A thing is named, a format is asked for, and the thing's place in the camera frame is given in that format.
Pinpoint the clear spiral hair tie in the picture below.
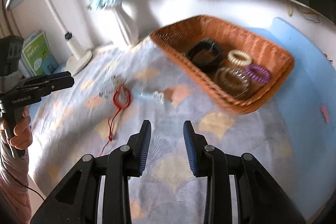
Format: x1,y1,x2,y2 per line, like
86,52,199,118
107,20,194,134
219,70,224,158
213,66,251,100

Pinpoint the purple spiral hair tie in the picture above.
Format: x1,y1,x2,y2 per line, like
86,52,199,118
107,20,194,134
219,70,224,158
244,64,272,84

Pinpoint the cream spiral hair tie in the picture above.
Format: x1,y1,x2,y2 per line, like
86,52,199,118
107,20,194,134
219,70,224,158
227,49,253,66

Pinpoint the pink sleeved left forearm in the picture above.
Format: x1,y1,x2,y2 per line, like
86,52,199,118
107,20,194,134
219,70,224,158
1,142,32,223

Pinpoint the person's left hand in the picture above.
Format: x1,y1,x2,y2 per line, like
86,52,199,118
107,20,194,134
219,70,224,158
1,106,33,150

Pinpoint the green book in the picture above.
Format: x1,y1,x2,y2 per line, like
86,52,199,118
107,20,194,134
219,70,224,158
21,30,58,77

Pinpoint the white desk lamp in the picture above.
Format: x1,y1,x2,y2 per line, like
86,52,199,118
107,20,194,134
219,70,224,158
5,0,93,76

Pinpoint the patterned bed sheet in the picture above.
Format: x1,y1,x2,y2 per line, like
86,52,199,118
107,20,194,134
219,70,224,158
27,37,302,224

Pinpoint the light blue hair clip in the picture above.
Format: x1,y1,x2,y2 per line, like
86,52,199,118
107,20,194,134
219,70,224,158
133,90,165,105

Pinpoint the brown wicker basket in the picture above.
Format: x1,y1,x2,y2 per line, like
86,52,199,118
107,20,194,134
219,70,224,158
149,14,295,115

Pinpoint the white vase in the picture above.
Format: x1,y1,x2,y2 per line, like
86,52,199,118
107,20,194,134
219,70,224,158
113,3,139,47

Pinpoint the silver bead bracelet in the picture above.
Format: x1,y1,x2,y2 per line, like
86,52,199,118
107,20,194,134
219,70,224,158
99,76,124,97

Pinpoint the black cable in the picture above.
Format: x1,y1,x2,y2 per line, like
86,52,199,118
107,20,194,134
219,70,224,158
0,155,46,202

